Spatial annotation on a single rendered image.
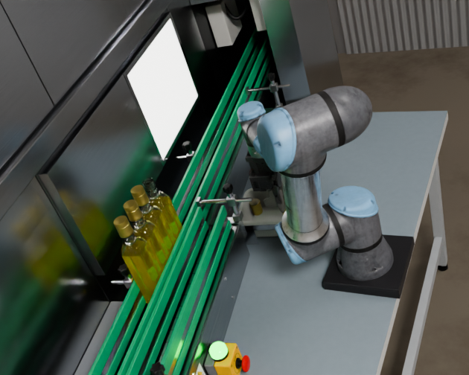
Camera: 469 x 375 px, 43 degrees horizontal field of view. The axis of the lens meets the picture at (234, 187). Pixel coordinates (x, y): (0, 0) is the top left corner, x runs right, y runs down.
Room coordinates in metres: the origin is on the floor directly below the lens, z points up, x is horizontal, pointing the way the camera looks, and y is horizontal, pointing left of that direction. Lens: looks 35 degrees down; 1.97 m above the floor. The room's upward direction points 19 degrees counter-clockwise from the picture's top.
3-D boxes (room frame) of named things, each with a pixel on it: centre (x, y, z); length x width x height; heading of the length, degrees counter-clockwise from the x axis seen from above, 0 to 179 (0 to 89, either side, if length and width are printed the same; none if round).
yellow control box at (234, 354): (0.99, 0.17, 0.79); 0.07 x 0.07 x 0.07; 64
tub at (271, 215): (1.47, -0.10, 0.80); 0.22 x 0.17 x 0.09; 64
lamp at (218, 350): (0.99, 0.17, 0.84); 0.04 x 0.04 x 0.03
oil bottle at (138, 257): (1.19, 0.28, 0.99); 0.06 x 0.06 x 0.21; 64
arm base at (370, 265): (1.17, -0.27, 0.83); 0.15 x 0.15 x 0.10
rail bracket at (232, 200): (1.40, 0.04, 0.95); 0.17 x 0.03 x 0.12; 64
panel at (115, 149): (1.64, 0.22, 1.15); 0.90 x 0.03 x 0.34; 154
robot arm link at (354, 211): (1.17, -0.26, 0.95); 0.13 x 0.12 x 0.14; 96
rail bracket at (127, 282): (1.21, 0.36, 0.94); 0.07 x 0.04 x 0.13; 64
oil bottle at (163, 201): (1.35, 0.21, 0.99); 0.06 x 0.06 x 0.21; 64
